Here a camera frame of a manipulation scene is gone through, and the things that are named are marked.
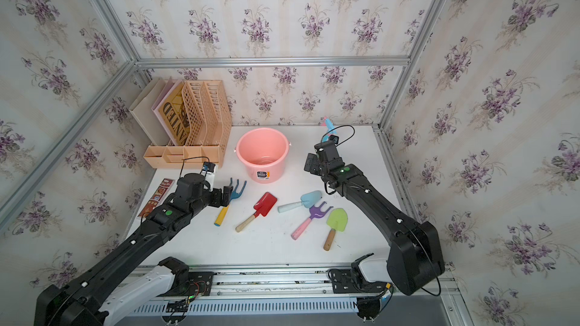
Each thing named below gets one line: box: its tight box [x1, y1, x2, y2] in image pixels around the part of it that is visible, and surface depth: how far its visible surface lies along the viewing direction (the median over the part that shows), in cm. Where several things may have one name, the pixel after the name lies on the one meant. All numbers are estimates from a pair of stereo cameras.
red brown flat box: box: [137, 178, 176, 219], surface depth 95 cm
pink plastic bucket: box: [234, 127, 292, 185], surface depth 94 cm
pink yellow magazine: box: [151, 76, 189, 147], surface depth 97 cm
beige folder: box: [128, 78, 171, 146], surface depth 92 cm
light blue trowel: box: [277, 190, 322, 213], surface depth 95 cm
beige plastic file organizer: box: [143, 79, 232, 170], surface depth 107 cm
